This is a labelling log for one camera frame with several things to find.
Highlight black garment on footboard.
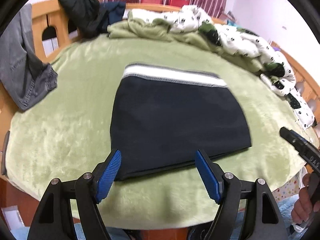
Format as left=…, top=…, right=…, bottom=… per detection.
left=58, top=0, right=108, bottom=38

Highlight grey denim garment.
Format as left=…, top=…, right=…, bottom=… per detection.
left=1, top=4, right=58, bottom=111

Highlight wooden bed frame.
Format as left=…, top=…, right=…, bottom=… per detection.
left=0, top=0, right=320, bottom=240

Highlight black pants with white stripe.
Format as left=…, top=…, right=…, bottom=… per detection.
left=110, top=62, right=252, bottom=181

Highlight navy blue garment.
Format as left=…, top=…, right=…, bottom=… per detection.
left=100, top=1, right=126, bottom=29

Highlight white floral green duvet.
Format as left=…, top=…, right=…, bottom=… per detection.
left=107, top=5, right=319, bottom=129

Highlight person's right hand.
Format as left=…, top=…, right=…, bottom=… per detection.
left=291, top=173, right=316, bottom=224

